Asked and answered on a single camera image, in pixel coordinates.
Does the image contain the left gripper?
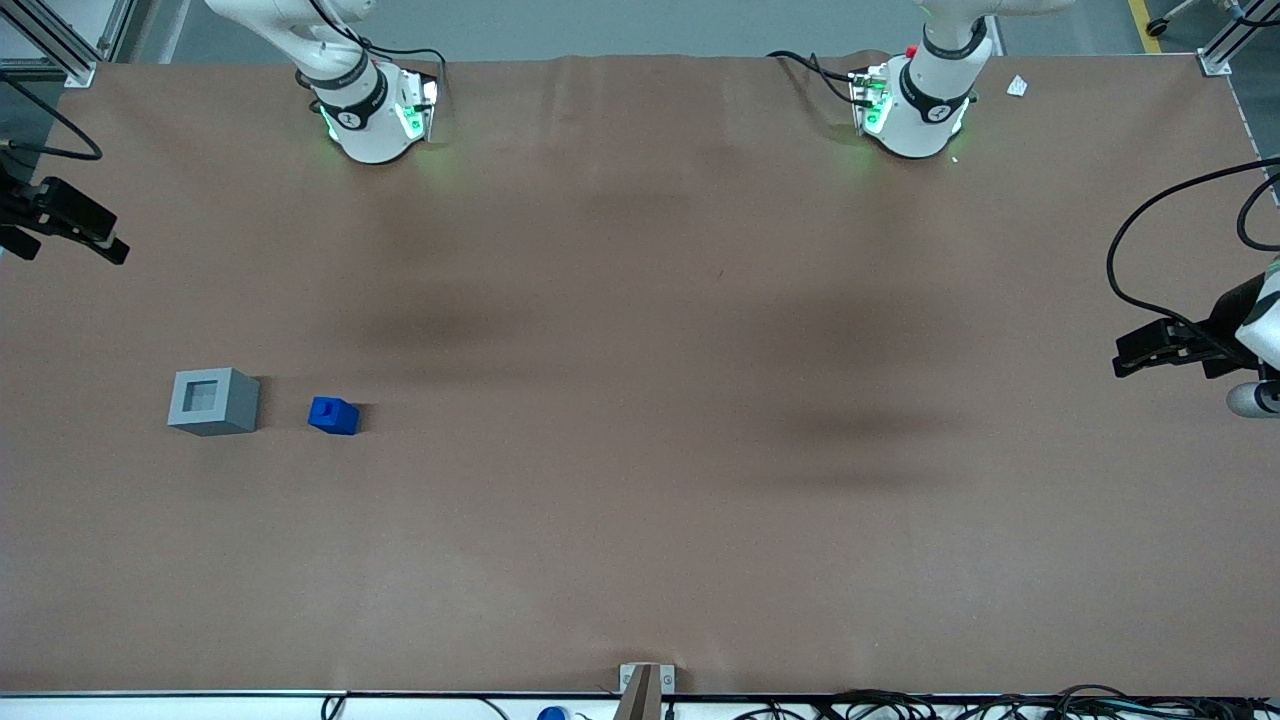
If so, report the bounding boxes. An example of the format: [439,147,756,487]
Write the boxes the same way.
[1113,258,1280,379]

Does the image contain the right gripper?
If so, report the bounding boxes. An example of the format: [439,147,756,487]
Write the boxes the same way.
[0,178,131,266]

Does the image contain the blue plastic part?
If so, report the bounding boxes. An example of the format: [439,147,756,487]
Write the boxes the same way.
[307,396,361,437]

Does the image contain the gray square base block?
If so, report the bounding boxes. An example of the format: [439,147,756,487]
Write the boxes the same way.
[167,367,261,438]

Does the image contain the black caster wheel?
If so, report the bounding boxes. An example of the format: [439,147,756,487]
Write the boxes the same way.
[1145,0,1201,39]

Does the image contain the brown table cover sheet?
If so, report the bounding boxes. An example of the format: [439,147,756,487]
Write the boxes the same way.
[0,50,1280,697]

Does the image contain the long black looped cable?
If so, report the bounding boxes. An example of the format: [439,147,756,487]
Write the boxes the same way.
[1105,158,1280,327]

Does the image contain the short black looped cable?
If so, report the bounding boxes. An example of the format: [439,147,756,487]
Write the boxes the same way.
[1236,172,1280,251]

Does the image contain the aluminium frame post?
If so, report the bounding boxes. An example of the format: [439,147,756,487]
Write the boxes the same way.
[1198,0,1280,77]
[0,0,137,89]

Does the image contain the black cable bundle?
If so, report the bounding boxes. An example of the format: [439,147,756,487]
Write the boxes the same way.
[730,685,1280,720]

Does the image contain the white table edge rail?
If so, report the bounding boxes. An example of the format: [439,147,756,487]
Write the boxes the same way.
[0,692,1280,720]

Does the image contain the metal table edge bracket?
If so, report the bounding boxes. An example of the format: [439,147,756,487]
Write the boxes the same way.
[619,663,676,696]

